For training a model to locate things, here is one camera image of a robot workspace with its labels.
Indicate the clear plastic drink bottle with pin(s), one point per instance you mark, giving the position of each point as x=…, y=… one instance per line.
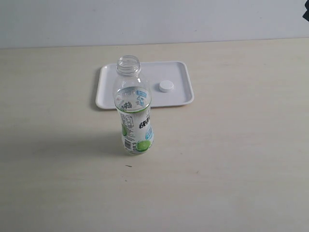
x=132, y=99

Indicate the white bottle cap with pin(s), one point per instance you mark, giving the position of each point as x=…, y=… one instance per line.
x=166, y=86

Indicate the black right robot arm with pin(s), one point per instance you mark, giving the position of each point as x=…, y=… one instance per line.
x=306, y=13

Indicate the white plastic tray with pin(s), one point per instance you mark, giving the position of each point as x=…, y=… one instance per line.
x=155, y=72

